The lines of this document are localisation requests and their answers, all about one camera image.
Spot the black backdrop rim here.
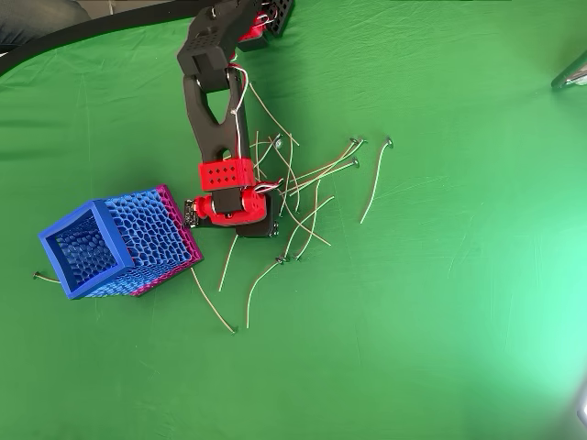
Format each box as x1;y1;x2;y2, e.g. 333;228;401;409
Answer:
0;0;203;78

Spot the blue and magenta mesh basket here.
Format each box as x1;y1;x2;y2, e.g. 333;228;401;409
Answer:
38;183;205;301

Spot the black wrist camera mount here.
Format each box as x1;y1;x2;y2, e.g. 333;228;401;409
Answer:
183;198;201;229

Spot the shiny metal stand leg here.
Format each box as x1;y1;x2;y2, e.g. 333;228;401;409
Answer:
549;48;587;91

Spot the green backdrop cloth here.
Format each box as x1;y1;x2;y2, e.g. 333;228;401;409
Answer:
0;0;587;440

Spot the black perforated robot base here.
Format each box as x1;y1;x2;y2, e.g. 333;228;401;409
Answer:
263;0;295;39

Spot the white red arm servo cable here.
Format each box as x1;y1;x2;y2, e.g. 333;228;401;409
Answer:
227;66;252;161

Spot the dark blue fabric object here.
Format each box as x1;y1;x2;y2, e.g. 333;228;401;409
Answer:
0;0;91;54

